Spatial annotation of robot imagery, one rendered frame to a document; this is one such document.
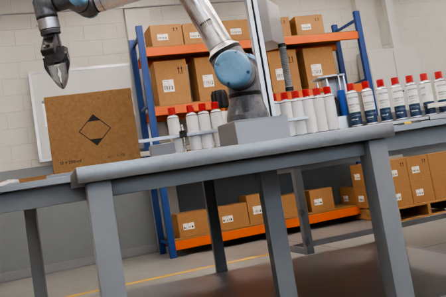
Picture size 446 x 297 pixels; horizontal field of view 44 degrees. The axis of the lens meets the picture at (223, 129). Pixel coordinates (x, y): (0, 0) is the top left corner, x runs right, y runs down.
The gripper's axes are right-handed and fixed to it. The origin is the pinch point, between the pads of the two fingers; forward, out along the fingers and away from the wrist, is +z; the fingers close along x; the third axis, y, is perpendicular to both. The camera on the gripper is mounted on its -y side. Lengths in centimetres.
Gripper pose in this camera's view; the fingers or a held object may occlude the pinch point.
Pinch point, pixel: (62, 85)
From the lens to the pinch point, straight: 207.1
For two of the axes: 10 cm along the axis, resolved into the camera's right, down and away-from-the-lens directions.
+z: 2.2, 9.7, 0.6
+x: -9.7, 2.2, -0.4
